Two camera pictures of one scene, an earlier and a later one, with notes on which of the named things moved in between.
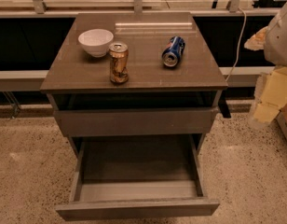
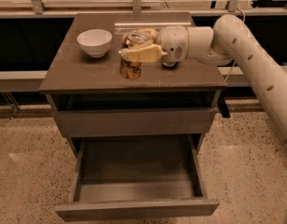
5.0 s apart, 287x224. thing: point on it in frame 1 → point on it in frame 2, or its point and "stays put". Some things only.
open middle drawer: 118,176 stays put
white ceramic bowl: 96,41 stays put
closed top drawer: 134,122 stays put
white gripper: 280,42 → 171,43
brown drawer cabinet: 157,101 stays put
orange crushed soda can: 118,63 → 129,70
